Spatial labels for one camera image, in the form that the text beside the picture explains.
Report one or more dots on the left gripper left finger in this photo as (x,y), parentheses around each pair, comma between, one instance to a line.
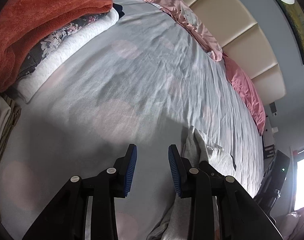
(84,208)

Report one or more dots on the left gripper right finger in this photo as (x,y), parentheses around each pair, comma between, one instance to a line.
(243,219)

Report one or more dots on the grey t-shirt black collar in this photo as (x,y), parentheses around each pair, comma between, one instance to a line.
(197,148)

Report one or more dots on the right white black nightstand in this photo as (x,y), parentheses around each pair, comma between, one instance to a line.
(268,141)

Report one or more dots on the grey hanging duvet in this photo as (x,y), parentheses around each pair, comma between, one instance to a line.
(292,226)

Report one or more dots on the dark pink pillow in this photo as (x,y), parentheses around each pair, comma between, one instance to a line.
(244,86)

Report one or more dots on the beige padded headboard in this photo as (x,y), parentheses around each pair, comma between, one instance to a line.
(242,39)

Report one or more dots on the white folded knit garment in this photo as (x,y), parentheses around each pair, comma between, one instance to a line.
(27,86)

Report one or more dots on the floral dark folded garment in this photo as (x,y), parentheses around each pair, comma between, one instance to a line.
(51,42)

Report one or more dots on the light pink pillow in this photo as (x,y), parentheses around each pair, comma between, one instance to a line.
(184,16)

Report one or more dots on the navy folded garment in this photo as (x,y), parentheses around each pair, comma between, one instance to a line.
(119,9)

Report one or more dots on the orange folded fleece garment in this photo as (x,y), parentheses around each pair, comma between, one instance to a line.
(25,22)

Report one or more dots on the black camera box green LED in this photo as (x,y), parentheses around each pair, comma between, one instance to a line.
(272,182)

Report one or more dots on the window with dark frame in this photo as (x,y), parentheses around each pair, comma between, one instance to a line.
(297,201)

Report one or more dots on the wall switch panel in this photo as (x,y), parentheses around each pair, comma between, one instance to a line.
(273,108)

